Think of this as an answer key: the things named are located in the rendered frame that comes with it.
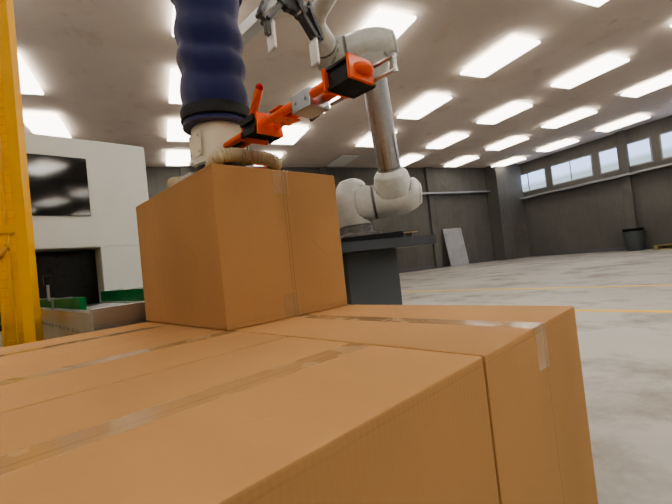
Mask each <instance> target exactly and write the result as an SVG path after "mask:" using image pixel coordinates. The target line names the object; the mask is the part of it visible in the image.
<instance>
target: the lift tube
mask: <svg viewBox="0 0 672 504"><path fill-rule="evenodd" d="M172 2H173V5H174V8H175V13H176V15H175V20H174V27H173V33H174V37H175V40H176V43H177V46H178V49H177V53H176V62H177V65H178V68H179V71H180V74H181V79H180V98H181V102H182V106H184V105H186V104H188V103H190V102H193V101H196V100H201V99H228V100H233V101H237V102H239V103H242V104H244V105H246V106H247V107H248V108H249V100H248V95H247V91H246V88H245V86H244V79H245V75H246V67H245V64H244V62H243V59H242V53H243V49H244V43H243V38H242V35H241V32H240V29H239V26H238V17H239V0H172ZM243 119H244V117H242V116H239V115H236V114H231V113H224V112H210V113H201V114H197V115H193V116H190V117H188V118H186V119H185V120H184V122H183V127H182V129H183V131H184V132H185V133H186V134H187V135H189V136H191V129H192V128H193V127H194V126H195V125H196V124H198V123H201V122H205V121H213V120H222V121H230V122H234V123H237V124H239V125H240V121H241V120H243Z"/></svg>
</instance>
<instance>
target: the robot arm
mask: <svg viewBox="0 0 672 504"><path fill-rule="evenodd" d="M269 1H270V0H261V2H260V4H259V7H258V9H257V12H256V14H255V17H256V19H260V20H261V21H260V24H261V25H262V26H263V27H264V34H265V36H267V44H268V53H270V54H271V53H272V52H273V51H275V50H276V49H277V40H276V30H275V20H273V19H272V17H273V16H274V15H275V14H276V13H277V12H278V11H279V10H280V8H281V9H282V10H283V12H285V13H289V14H290V15H292V16H294V18H295V19H296V20H298V21H299V23H300V25H301V26H302V28H303V29H304V31H305V33H306V34H307V36H308V38H309V50H310V59H311V68H315V67H316V66H317V68H318V69H319V70H320V72H321V69H323V68H324V69H326V68H327V67H329V66H330V65H332V64H333V63H335V62H337V61H338V60H340V59H341V58H343V57H344V56H346V53H347V52H349V53H352V54H354V55H356V56H359V57H361V58H364V59H366V60H368V61H371V62H372V65H374V64H376V63H377V62H379V61H381V60H382V59H384V58H386V57H388V56H389V55H391V54H392V53H393V52H395V53H396V55H397V54H398V51H399V49H398V44H397V40H396V36H395V33H394V31H393V30H392V29H389V28H385V27H368V28H364V29H359V30H356V31H352V32H350V33H348V34H345V35H340V36H333V34H332V33H331V31H330V30H329V28H328V26H327V25H326V18H327V16H328V14H329V12H330V10H331V8H332V7H333V5H334V3H335V2H336V0H314V1H313V3H312V2H311V1H309V2H308V3H306V2H304V1H303V0H277V2H278V3H277V4H276V5H275V6H274V7H273V8H272V9H271V11H270V12H269V13H268V14H266V13H265V11H266V9H267V6H268V4H269ZM300 10H301V13H300V14H299V15H298V14H297V13H298V12H299V11H300ZM271 19H272V20H271ZM270 20H271V21H270ZM390 62H392V59H391V60H389V61H387V62H385V63H384V64H382V65H380V66H378V67H377V68H375V69H374V73H373V77H374V79H375V78H377V77H379V76H380V75H382V74H384V73H386V72H388V71H389V66H390ZM374 84H375V85H376V88H374V89H372V90H370V91H368V92H366V93H364V98H365V104H366V109H367V115H368V120H369V125H370V131H371V136H372V142H373V147H374V152H375V158H376V163H377V169H378V171H377V172H376V174H375V176H374V185H372V186H365V183H364V182H363V181H362V180H360V179H356V178H351V179H347V180H344V181H342V182H340V183H339V184H338V187H337V188H336V200H337V210H338V219H339V229H340V238H345V237H354V236H363V235H372V234H380V233H382V231H373V228H372V223H371V221H373V220H376V219H380V218H390V217H395V216H399V215H403V214H406V213H409V212H411V211H413V210H414V209H416V208H418V207H419V205H420V204H421V203H422V186H421V184H420V182H419V181H418V180H417V179H416V178H414V177H411V178H410V176H409V174H408V171H407V170H406V169H405V168H404V167H403V166H401V165H400V159H399V153H398V147H397V141H396V134H395V128H394V122H393V114H392V107H391V101H390V95H389V89H388V83H387V78H386V77H385V78H383V79H382V80H380V81H378V82H376V83H374Z"/></svg>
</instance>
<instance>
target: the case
mask: <svg viewBox="0 0 672 504"><path fill-rule="evenodd" d="M136 215H137V226H138V237H139V248H140V258H141V269H142V280H143V291H144V301H145V312H146V320H147V321H154V322H162V323H170V324H177V325H185V326H193V327H201V328H208V329H216V330H224V331H230V330H235V329H240V328H244V327H249V326H253V325H258V324H263V323H267V322H272V321H277V320H281V319H286V318H290V317H295V316H300V315H304V314H309V313H313V312H318V311H323V310H327V309H332V308H336V307H341V306H346V305H347V295H346V286H345V276H344V267H343V257H342V248H341V238H340V229H339V219H338V210H337V200H336V191H335V181H334V176H333V175H323V174H313V173H303V172H293V171H283V170H273V169H263V168H253V167H243V166H233V165H223V164H213V163H211V164H209V165H207V166H206V167H204V168H202V169H200V170H199V171H197V172H195V173H194V174H192V175H190V176H188V177H187V178H185V179H183V180H181V181H180V182H178V183H176V184H175V185H173V186H171V187H169V188H168V189H166V190H164V191H163V192H161V193H159V194H157V195H156V196H154V197H152V198H150V199H149V200H147V201H145V202H144V203H142V204H140V205H138V206H137V207H136Z"/></svg>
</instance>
